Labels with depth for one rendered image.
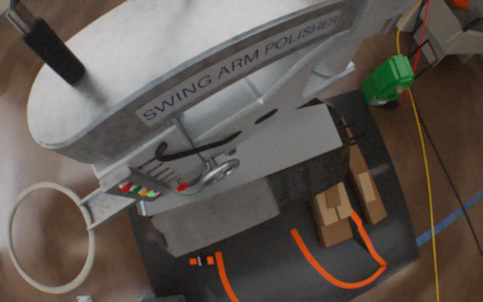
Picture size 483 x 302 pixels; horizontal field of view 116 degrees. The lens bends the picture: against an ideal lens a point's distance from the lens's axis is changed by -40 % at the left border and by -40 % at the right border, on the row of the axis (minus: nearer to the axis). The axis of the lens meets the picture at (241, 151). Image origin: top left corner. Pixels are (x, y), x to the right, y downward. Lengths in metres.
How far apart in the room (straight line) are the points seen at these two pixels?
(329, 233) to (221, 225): 0.96
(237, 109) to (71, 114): 0.40
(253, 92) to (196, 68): 0.30
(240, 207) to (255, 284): 0.97
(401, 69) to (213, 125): 1.85
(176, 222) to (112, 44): 0.98
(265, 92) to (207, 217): 0.78
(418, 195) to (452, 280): 1.24
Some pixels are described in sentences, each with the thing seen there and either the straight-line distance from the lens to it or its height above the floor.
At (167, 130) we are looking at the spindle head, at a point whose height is 1.57.
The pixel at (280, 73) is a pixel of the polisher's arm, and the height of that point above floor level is 1.48.
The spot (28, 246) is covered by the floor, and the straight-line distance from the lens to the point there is 3.23.
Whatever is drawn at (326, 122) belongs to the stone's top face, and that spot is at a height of 0.85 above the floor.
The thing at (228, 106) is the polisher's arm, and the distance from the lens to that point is 0.62.
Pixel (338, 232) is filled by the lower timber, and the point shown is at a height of 0.14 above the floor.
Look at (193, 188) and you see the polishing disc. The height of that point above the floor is 0.91.
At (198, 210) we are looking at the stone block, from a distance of 1.20.
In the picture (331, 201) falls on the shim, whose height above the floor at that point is 0.25.
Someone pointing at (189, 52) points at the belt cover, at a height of 1.72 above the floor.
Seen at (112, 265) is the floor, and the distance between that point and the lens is 2.37.
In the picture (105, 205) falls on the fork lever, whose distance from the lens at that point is 1.04.
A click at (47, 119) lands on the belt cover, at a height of 1.72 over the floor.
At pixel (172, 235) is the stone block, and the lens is 1.31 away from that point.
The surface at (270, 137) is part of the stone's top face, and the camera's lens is 1.20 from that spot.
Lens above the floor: 1.98
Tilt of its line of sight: 75 degrees down
